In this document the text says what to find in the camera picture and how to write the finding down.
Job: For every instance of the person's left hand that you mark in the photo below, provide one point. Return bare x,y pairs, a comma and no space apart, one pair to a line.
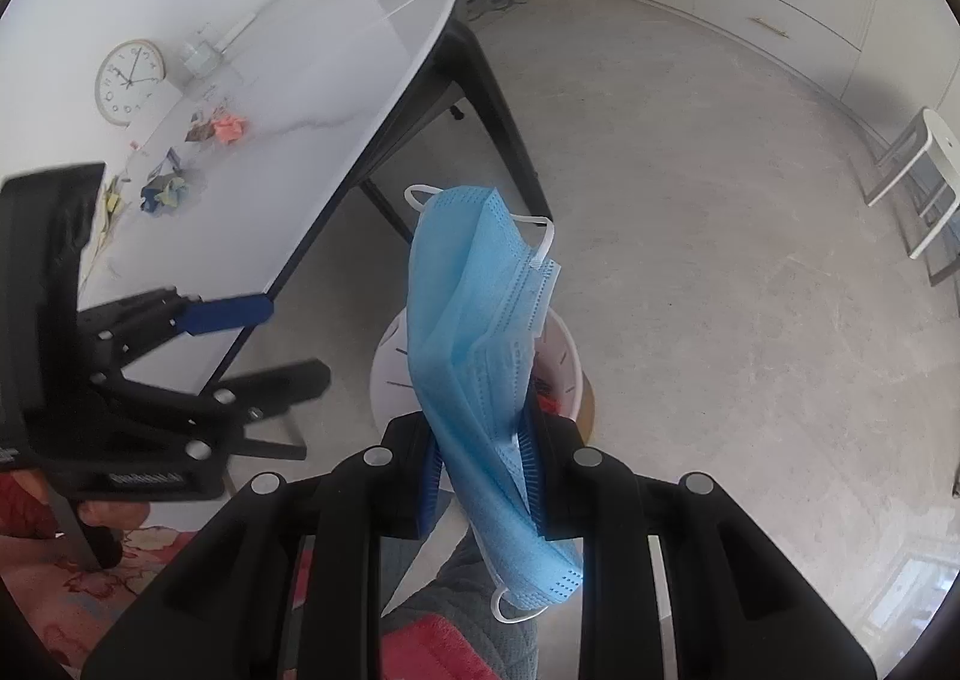
112,516

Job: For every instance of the black table base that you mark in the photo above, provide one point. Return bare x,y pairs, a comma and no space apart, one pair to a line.
502,125

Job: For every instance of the white plastic waste bin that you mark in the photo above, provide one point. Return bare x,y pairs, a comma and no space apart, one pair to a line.
390,380

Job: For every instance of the blue crumpled paper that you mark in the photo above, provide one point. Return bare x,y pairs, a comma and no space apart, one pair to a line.
150,202

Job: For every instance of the grey quilted trouser leg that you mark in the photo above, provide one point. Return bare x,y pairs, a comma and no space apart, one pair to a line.
480,620

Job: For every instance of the yellow crumpled paper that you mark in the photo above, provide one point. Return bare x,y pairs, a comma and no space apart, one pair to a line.
175,194

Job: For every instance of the blue and brown wrapper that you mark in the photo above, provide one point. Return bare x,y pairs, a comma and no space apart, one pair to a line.
169,166

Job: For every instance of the clear brown snack packet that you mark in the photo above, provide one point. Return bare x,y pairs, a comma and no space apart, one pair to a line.
199,127

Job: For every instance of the blue face mask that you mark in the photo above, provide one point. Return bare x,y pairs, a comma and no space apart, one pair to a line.
472,350

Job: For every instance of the grey step stool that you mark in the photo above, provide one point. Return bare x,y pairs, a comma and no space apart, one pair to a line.
946,249

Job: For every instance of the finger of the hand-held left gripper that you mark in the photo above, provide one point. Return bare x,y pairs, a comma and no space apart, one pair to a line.
277,384
225,314

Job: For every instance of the white step stool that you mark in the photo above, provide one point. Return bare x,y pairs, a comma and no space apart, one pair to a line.
926,155

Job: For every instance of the white paper card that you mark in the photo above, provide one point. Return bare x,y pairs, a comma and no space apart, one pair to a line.
238,29

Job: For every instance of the round white wall clock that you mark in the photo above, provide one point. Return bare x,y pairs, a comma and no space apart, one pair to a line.
130,82

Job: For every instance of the pink crumpled paper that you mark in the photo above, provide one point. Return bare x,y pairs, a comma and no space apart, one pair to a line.
229,129

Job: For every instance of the clear glass container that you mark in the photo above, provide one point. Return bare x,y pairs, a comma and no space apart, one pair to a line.
200,54

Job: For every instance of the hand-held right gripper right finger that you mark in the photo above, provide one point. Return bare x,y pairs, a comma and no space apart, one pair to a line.
531,474

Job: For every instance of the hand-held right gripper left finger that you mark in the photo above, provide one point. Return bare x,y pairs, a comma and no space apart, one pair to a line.
429,492

